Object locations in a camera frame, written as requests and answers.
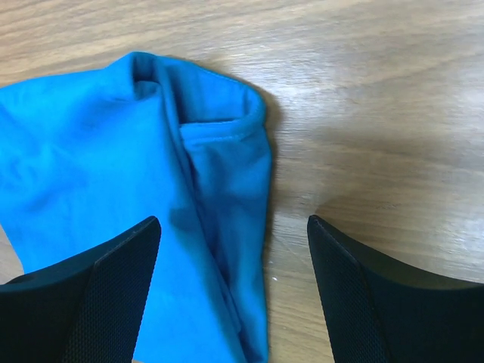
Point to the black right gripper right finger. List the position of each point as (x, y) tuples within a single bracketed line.
[(378, 309)]

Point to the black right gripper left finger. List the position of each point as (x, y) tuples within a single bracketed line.
[(87, 308)]

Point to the blue t-shirt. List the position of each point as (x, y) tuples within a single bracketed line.
[(85, 156)]

